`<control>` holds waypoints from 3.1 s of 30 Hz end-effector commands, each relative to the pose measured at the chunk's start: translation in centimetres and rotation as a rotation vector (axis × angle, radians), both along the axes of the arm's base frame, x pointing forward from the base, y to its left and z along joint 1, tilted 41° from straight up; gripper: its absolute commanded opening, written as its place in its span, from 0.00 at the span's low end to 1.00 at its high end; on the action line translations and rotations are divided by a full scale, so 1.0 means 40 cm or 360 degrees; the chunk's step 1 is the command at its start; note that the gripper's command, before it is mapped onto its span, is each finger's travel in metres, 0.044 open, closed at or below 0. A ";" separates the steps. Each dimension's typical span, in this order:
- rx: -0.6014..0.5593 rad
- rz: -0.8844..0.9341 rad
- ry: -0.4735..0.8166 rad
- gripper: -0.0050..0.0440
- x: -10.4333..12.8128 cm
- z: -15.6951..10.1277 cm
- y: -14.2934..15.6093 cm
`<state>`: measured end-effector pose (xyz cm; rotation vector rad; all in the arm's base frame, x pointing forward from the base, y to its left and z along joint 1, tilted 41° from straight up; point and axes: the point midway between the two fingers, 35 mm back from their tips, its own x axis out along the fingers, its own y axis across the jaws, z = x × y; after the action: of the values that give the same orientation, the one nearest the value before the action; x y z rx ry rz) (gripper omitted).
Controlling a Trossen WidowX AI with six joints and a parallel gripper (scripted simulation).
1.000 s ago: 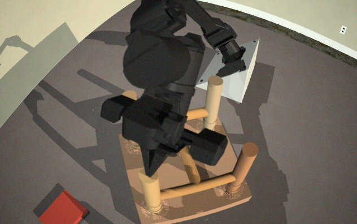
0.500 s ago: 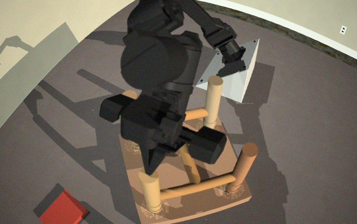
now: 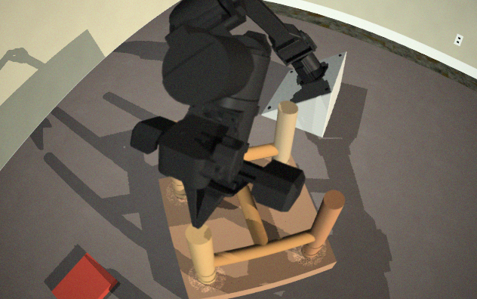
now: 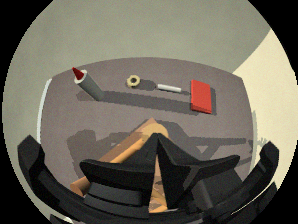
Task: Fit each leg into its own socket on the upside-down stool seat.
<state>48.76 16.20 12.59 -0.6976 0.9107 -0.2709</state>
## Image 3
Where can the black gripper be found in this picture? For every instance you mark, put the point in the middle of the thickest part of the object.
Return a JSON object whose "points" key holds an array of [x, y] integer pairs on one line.
{"points": [[277, 185]]}

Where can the tan wooden stool leg frame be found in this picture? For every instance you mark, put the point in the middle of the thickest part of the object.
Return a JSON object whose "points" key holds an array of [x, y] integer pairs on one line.
{"points": [[200, 240]]}

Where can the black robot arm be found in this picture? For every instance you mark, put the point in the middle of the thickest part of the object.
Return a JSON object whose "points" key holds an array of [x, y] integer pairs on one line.
{"points": [[202, 67]]}

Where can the tan wooden stool seat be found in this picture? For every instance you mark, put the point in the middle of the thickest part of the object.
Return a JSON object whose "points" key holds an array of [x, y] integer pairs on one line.
{"points": [[229, 231]]}

